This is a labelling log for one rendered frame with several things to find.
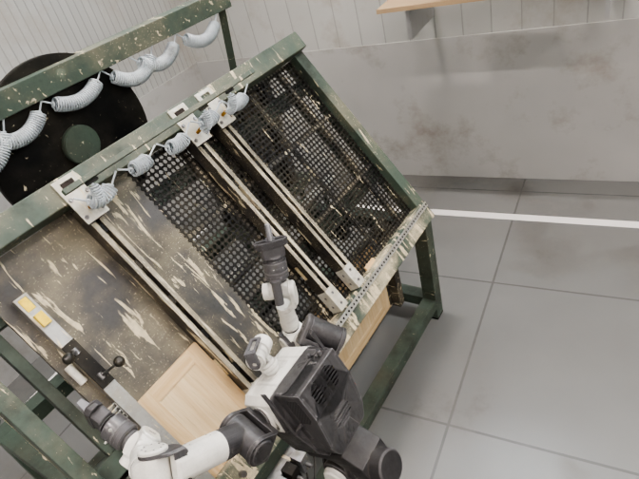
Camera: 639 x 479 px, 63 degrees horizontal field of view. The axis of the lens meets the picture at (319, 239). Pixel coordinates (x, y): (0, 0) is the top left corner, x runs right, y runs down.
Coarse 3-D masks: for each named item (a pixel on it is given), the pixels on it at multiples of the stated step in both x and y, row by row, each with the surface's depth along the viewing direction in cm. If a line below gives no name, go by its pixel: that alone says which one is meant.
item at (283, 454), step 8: (280, 448) 209; (288, 448) 213; (272, 456) 206; (280, 456) 210; (288, 456) 210; (296, 456) 206; (304, 456) 206; (264, 464) 202; (272, 464) 206; (280, 464) 208; (288, 464) 204; (296, 464) 208; (304, 464) 207; (312, 464) 207; (264, 472) 203; (272, 472) 206; (280, 472) 205; (288, 472) 201; (296, 472) 203; (304, 472) 209
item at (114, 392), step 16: (16, 304) 173; (32, 320) 174; (48, 336) 175; (64, 336) 178; (64, 352) 176; (80, 368) 178; (96, 384) 180; (112, 384) 181; (112, 400) 181; (128, 400) 183; (128, 416) 183; (144, 416) 184; (160, 432) 185
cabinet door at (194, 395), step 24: (192, 360) 202; (168, 384) 194; (192, 384) 200; (216, 384) 205; (144, 408) 187; (168, 408) 192; (192, 408) 197; (216, 408) 202; (240, 408) 207; (192, 432) 194
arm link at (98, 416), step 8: (96, 400) 161; (88, 408) 158; (96, 408) 159; (104, 408) 160; (88, 416) 158; (96, 416) 158; (104, 416) 159; (112, 416) 159; (120, 416) 160; (88, 424) 164; (96, 424) 159; (104, 424) 159; (112, 424) 157; (120, 424) 158; (104, 432) 157; (112, 432) 156; (104, 440) 158
